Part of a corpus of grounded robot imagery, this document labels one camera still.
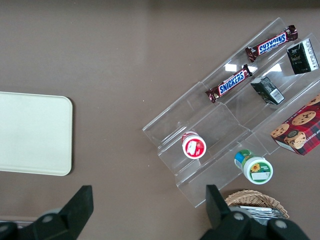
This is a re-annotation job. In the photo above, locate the aluminium foil tray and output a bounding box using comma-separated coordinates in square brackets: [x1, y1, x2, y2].
[237, 205, 288, 221]

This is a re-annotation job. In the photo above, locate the green lidded sunflower cup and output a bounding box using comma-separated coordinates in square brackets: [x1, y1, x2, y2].
[234, 149, 274, 185]

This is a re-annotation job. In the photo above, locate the red tartan cookie box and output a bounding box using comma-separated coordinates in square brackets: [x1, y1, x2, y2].
[270, 93, 320, 157]

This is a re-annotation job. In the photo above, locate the light wicker basket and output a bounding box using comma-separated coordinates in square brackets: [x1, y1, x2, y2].
[224, 189, 290, 220]

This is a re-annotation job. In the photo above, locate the clear acrylic stepped shelf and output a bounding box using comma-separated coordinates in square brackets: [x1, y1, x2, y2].
[141, 17, 320, 209]

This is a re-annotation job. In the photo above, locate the small black white carton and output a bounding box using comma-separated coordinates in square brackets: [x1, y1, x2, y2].
[286, 37, 320, 75]
[250, 76, 286, 105]

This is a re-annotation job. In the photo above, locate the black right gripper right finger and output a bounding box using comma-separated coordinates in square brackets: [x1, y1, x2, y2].
[199, 184, 271, 240]

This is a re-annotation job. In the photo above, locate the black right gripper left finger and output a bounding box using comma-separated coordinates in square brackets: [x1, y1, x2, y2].
[14, 184, 95, 240]

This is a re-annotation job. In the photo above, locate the cream plastic serving tray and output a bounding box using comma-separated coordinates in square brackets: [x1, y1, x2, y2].
[0, 91, 74, 177]

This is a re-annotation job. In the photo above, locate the Snickers chocolate bar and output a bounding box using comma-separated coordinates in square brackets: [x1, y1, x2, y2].
[205, 63, 253, 104]
[244, 24, 299, 63]

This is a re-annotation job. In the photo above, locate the red lidded yogurt cup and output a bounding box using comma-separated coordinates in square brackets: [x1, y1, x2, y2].
[181, 131, 207, 160]

